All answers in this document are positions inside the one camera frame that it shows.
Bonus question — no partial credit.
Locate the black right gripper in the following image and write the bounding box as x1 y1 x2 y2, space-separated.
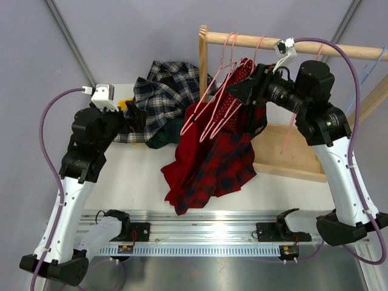
226 64 310 115

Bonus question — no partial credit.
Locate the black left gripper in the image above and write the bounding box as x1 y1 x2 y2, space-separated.
90 100 147 152

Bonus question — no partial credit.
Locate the green plaid skirt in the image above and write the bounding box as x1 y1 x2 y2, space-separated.
145 118 184 149

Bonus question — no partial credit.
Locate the navy white plaid skirt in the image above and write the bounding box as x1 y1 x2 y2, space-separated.
115 61 200 143

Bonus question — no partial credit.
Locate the pink hanger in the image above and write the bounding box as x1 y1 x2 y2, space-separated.
180 33 239 136
199 47 255 142
280 42 324 154

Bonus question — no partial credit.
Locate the red black plaid skirt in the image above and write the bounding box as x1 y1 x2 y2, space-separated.
174 104 268 216

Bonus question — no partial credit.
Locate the light blue wire hanger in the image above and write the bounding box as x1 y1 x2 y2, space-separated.
345 46 387 115

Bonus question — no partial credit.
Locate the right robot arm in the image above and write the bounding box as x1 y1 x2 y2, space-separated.
227 60 387 246

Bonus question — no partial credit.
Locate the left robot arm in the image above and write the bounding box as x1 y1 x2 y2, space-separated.
19 101 150 286

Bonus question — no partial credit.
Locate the red polka dot skirt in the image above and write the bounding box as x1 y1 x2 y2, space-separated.
212 58 255 136

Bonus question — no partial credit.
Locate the plain red skirt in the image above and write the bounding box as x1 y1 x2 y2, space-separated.
161 102 215 215

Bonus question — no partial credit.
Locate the yellow plastic tray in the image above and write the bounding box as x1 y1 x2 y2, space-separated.
118 98 133 117

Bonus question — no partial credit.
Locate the wooden clothes rack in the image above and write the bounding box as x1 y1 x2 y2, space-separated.
198 25 388 183

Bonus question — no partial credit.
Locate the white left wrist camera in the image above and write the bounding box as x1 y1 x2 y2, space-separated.
82 84 119 112

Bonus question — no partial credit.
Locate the aluminium mounting rail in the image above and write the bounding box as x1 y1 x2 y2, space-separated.
72 209 373 258

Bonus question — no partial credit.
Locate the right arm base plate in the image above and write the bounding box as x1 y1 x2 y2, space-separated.
251 222 289 243

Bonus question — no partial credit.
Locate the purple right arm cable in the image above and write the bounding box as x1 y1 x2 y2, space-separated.
293 36 386 266

